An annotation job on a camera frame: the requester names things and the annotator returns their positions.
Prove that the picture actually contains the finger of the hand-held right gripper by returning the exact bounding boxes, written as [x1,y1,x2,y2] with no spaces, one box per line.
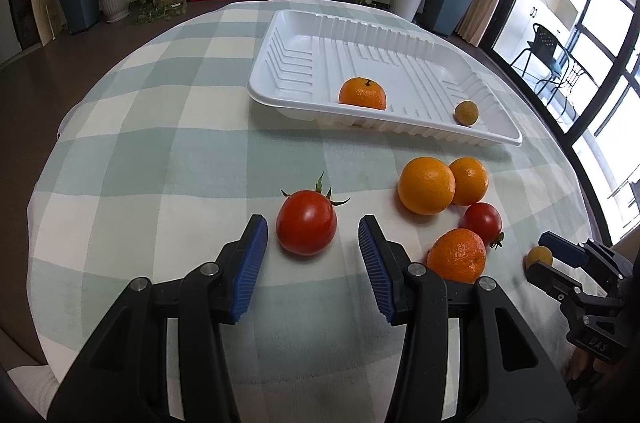
[539,231,631,276]
[525,262,586,304]

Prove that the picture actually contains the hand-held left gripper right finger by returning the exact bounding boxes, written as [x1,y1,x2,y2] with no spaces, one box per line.
[357,214,578,423]

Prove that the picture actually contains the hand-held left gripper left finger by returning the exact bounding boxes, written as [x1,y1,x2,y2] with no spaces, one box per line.
[47,214,269,423]

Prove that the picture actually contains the brown longan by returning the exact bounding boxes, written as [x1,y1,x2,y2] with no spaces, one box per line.
[453,101,479,124]
[525,246,554,270]

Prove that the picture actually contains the large red tomato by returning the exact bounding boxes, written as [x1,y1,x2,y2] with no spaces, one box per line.
[276,173,351,257]

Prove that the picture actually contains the wrinkled tangerine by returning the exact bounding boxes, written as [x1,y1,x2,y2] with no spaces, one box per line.
[426,228,487,285]

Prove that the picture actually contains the small red tomato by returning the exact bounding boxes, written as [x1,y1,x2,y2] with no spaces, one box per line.
[460,202,505,250]

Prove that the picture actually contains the large smooth orange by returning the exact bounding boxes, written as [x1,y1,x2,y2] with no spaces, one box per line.
[398,157,457,216]

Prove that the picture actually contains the small smooth tangerine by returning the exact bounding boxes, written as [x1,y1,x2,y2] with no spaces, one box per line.
[448,157,490,206]

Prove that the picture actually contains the white plastic tray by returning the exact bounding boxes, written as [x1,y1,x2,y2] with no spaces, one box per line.
[247,9,523,147]

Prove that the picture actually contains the person's right hand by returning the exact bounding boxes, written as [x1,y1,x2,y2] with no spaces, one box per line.
[567,345,591,381]

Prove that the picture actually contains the green checkered tablecloth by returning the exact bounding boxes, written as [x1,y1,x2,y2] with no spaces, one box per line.
[27,0,608,423]

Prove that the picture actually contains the tangerine with green stem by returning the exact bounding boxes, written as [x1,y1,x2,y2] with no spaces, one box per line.
[339,77,388,111]

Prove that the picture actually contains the black metal balcony table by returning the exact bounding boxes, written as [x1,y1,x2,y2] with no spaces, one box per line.
[535,52,597,114]

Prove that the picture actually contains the black metal chair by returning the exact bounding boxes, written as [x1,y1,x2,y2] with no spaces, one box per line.
[510,23,572,84]

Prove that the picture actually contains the white cloth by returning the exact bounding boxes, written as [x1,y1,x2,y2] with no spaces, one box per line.
[7,365,62,423]

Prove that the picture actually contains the trailing green floor plant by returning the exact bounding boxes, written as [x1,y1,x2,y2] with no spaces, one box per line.
[129,0,189,25]

